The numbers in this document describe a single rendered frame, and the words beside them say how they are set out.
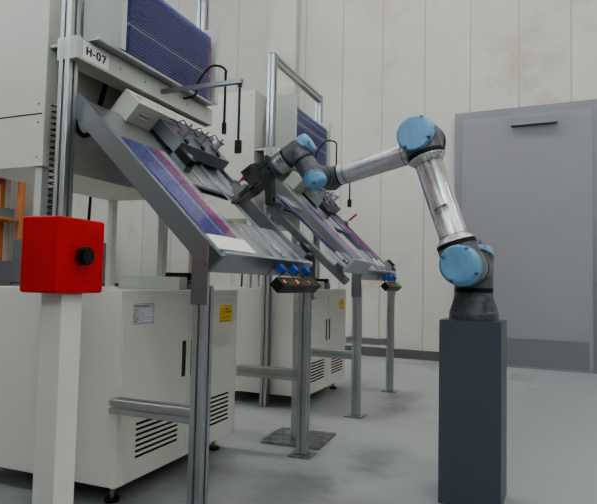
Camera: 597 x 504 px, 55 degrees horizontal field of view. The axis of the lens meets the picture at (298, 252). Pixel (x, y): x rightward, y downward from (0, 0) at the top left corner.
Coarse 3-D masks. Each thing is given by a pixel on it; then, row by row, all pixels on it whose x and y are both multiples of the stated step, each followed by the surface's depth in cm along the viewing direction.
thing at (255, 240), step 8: (232, 224) 186; (240, 224) 193; (240, 232) 185; (248, 232) 192; (256, 232) 199; (264, 232) 207; (272, 232) 215; (248, 240) 185; (256, 240) 191; (264, 240) 199; (272, 240) 206; (280, 240) 215; (256, 248) 184; (264, 248) 190; (272, 248) 198; (280, 248) 206; (288, 248) 214; (272, 256) 188; (280, 256) 197; (288, 256) 205; (296, 256) 213
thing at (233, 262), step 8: (224, 256) 153; (232, 256) 157; (240, 256) 161; (248, 256) 165; (256, 256) 170; (264, 256) 176; (224, 264) 157; (232, 264) 161; (240, 264) 165; (248, 264) 169; (256, 264) 174; (264, 264) 179; (272, 264) 184; (288, 264) 195; (296, 264) 201; (304, 264) 207; (216, 272) 158; (224, 272) 161; (232, 272) 165; (240, 272) 170; (248, 272) 174; (256, 272) 179; (264, 272) 184; (272, 272) 190
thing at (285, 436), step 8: (296, 296) 239; (296, 304) 239; (296, 312) 239; (296, 320) 238; (296, 328) 238; (296, 336) 238; (296, 344) 238; (296, 352) 237; (296, 360) 237; (296, 368) 237; (296, 384) 237; (296, 392) 236; (296, 400) 236; (296, 408) 236; (280, 432) 244; (288, 432) 244; (312, 432) 245; (320, 432) 245; (328, 432) 245; (264, 440) 231; (272, 440) 231; (280, 440) 231; (288, 440) 232; (312, 440) 232; (320, 440) 233; (328, 440) 234; (312, 448) 223; (320, 448) 224
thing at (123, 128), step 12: (96, 108) 178; (108, 120) 177; (120, 120) 186; (120, 132) 176; (132, 132) 186; (144, 132) 196; (144, 144) 185; (156, 144) 195; (180, 168) 193; (192, 168) 204; (192, 180) 192; (204, 180) 203; (216, 180) 216; (204, 192) 208; (216, 192) 205; (228, 192) 215
